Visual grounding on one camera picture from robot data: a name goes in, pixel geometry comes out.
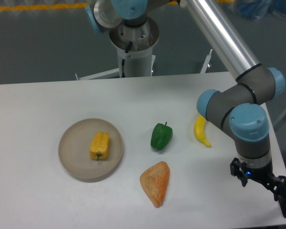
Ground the yellow banana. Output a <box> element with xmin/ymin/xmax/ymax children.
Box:
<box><xmin>194</xmin><ymin>115</ymin><xmax>212</xmax><ymax>148</ymax></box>

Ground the blue plastic bag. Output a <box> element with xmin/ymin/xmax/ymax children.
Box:
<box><xmin>233</xmin><ymin>0</ymin><xmax>286</xmax><ymax>20</ymax></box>

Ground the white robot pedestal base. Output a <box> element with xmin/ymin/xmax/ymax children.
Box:
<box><xmin>80</xmin><ymin>16</ymin><xmax>160</xmax><ymax>80</ymax></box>

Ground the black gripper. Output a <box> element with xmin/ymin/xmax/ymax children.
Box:
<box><xmin>230</xmin><ymin>157</ymin><xmax>286</xmax><ymax>218</ymax></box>

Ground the green bell pepper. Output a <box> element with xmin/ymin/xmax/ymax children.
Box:
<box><xmin>150</xmin><ymin>122</ymin><xmax>173</xmax><ymax>151</ymax></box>

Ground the beige round plate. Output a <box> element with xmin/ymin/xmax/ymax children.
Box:
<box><xmin>58</xmin><ymin>118</ymin><xmax>123</xmax><ymax>182</ymax></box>

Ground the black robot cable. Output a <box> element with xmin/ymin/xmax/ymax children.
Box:
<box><xmin>121</xmin><ymin>41</ymin><xmax>133</xmax><ymax>78</ymax></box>

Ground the yellow bell pepper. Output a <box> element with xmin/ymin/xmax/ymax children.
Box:
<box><xmin>89</xmin><ymin>132</ymin><xmax>110</xmax><ymax>161</ymax></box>

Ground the yellow floor marking tape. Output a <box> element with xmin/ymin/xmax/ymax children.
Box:
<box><xmin>0</xmin><ymin>3</ymin><xmax>89</xmax><ymax>12</ymax></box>

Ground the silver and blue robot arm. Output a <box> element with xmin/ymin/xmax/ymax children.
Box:
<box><xmin>85</xmin><ymin>0</ymin><xmax>286</xmax><ymax>218</ymax></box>

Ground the orange triangular pastry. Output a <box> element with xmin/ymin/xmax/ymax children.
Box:
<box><xmin>140</xmin><ymin>161</ymin><xmax>170</xmax><ymax>208</ymax></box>

